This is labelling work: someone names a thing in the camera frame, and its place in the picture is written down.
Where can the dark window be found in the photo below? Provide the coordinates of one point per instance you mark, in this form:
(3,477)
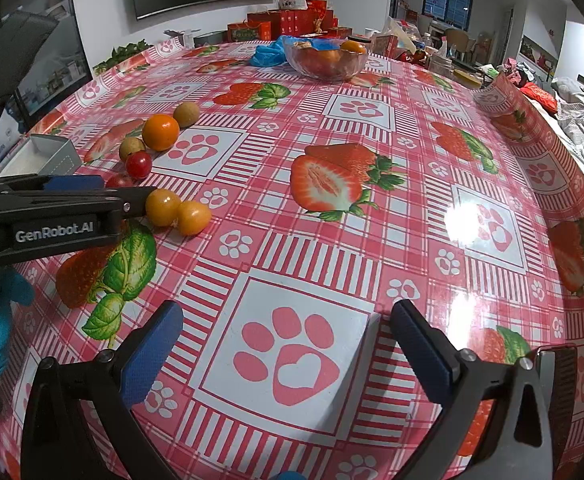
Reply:
(447,2)

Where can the red cherry tomato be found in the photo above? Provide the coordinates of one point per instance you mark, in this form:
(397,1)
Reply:
(138,165)
(119,181)

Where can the green leafy vegetables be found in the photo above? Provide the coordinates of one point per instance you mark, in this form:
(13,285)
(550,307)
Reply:
(121,52)

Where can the strawberry print tablecloth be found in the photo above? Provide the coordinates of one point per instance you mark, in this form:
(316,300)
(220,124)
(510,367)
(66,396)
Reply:
(322,240)

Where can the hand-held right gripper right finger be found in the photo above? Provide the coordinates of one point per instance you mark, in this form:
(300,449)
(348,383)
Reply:
(422,355)

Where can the small orange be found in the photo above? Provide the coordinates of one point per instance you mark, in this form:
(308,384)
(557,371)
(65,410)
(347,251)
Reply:
(160,132)
(353,47)

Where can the glass door cabinet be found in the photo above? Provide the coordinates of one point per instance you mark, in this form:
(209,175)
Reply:
(51,75)

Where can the red cloth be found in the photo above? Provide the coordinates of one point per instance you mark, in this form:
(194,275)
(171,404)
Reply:
(539,96)

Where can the brown longan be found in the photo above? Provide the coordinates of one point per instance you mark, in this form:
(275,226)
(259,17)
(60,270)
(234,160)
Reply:
(130,147)
(186,114)

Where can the white shallow box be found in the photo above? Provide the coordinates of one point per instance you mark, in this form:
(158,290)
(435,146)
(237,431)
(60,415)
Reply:
(56,160)

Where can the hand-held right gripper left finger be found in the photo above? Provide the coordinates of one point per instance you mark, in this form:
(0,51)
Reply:
(156,350)

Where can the tan chair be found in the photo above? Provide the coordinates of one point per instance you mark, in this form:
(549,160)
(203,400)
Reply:
(459,40)

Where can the yellow cherry tomato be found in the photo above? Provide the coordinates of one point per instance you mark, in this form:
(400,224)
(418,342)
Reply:
(194,218)
(163,207)

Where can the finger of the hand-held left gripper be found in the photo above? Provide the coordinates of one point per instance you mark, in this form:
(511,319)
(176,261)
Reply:
(131,200)
(71,183)

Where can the black smartphone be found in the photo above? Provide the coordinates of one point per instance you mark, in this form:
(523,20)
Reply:
(564,390)

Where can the blue plastic bag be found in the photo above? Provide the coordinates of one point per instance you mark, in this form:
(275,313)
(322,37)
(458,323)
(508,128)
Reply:
(269,54)

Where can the person's right hand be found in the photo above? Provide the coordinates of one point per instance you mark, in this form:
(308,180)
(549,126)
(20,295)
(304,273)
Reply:
(288,476)

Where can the glass bowl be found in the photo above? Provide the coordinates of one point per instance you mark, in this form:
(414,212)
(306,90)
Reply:
(322,67)

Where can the stack of red gift boxes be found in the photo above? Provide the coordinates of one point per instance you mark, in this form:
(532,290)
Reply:
(282,22)

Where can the small white carton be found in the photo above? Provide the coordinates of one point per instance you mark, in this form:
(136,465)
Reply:
(179,38)

